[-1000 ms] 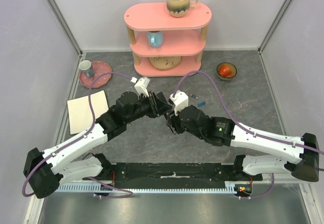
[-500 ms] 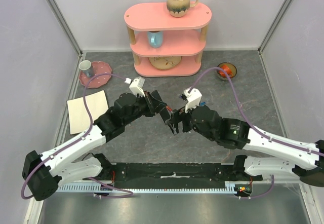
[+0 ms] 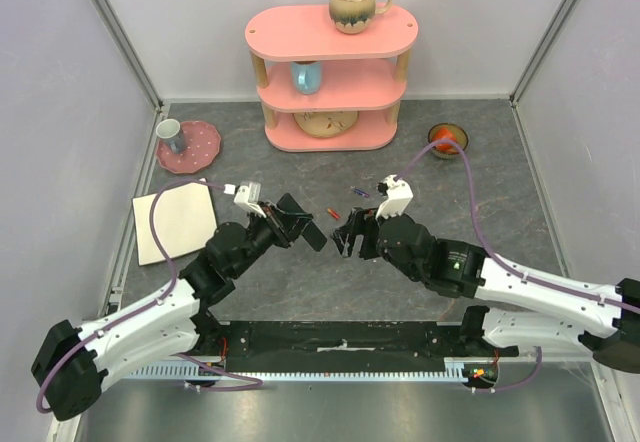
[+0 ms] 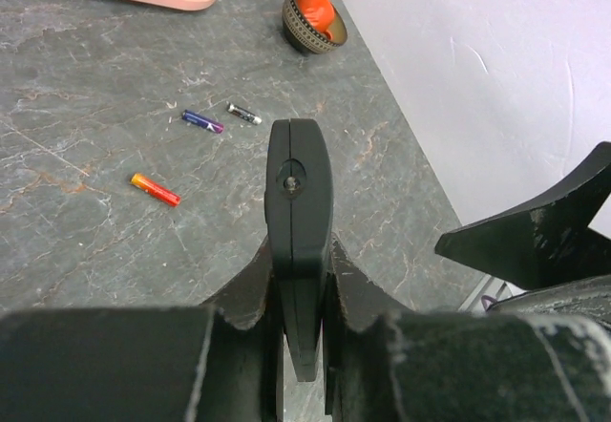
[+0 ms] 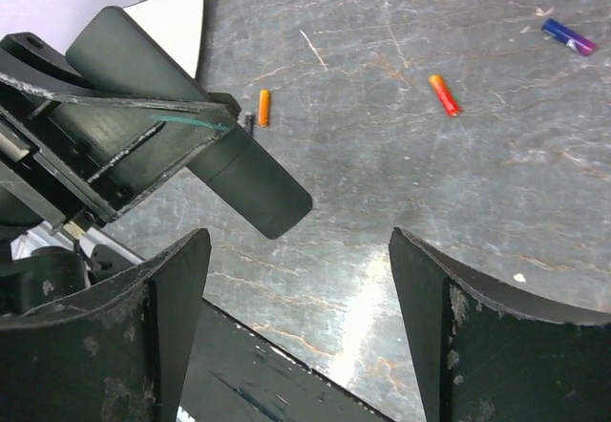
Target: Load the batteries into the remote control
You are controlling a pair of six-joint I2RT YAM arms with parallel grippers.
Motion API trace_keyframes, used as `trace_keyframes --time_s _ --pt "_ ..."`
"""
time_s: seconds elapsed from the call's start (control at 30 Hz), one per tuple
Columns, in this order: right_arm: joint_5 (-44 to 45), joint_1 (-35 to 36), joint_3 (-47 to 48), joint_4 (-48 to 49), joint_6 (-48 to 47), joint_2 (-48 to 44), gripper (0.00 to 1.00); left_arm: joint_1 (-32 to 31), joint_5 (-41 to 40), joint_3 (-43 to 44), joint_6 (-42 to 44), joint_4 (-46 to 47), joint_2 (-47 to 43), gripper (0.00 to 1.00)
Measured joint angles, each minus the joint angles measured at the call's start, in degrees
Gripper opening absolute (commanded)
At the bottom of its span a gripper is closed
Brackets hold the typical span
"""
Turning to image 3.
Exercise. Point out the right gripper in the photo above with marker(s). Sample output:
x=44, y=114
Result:
x=364, y=234

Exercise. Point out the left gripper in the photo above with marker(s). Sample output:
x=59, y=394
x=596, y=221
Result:
x=278, y=223

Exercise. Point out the red orange battery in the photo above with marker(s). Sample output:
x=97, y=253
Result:
x=333, y=213

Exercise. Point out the black remote control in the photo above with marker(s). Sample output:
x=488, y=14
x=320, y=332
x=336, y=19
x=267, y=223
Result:
x=297, y=223

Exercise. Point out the purple battery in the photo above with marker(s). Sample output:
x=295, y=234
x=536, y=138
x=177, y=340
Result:
x=360, y=192

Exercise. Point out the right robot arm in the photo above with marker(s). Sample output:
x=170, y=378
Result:
x=603, y=318

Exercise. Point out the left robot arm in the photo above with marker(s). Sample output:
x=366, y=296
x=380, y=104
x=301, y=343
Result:
x=76, y=364

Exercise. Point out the cream square plate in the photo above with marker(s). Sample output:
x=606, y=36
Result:
x=184, y=220

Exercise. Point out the beige floral plate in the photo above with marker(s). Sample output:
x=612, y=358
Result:
x=326, y=124

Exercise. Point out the pink dotted plate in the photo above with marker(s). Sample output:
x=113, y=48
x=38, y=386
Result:
x=203, y=144

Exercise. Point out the orange cup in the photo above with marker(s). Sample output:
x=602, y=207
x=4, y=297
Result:
x=443, y=136

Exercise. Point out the grey white mug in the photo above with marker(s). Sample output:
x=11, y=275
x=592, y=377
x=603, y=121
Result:
x=170, y=133

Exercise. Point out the light blue mug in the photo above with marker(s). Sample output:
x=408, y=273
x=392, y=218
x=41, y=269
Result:
x=306, y=76

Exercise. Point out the brown patterned bowl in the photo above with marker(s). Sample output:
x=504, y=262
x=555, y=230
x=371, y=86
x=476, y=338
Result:
x=463, y=138

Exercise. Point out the pink three-tier shelf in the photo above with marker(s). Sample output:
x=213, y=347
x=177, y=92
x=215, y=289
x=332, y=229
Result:
x=364, y=74

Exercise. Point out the beige ceramic mug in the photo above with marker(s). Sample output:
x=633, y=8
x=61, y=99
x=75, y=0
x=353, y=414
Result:
x=354, y=16

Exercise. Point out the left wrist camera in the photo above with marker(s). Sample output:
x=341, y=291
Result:
x=246, y=196

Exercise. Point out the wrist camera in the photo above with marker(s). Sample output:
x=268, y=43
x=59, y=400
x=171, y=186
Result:
x=246, y=196
x=398, y=195

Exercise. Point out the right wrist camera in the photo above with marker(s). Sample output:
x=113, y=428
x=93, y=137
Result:
x=398, y=195

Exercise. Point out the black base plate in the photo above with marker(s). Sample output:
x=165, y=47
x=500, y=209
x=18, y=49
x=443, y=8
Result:
x=256, y=346

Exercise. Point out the white cable duct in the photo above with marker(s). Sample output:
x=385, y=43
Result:
x=179, y=370

